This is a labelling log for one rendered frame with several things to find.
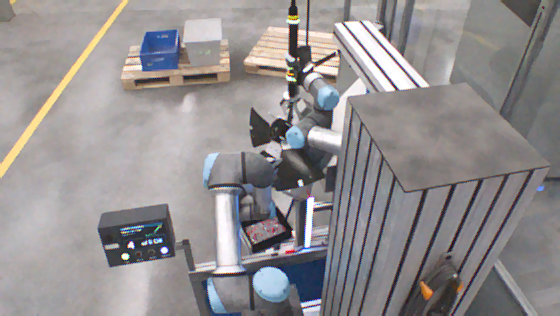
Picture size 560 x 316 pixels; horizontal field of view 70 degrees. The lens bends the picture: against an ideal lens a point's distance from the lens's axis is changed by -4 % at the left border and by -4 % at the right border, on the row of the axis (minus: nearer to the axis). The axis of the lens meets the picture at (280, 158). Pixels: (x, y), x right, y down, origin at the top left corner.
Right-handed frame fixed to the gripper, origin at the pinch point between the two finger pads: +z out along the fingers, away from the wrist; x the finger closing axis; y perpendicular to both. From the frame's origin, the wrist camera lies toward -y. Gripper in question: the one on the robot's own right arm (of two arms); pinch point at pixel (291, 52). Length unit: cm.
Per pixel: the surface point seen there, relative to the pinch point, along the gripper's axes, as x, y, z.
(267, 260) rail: -26, 81, -35
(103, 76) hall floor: -94, 163, 331
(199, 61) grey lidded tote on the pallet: 12, 142, 280
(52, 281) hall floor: -150, 165, 59
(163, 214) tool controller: -64, 41, -28
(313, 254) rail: -5, 83, -39
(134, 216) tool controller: -75, 41, -24
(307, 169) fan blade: 0, 47, -19
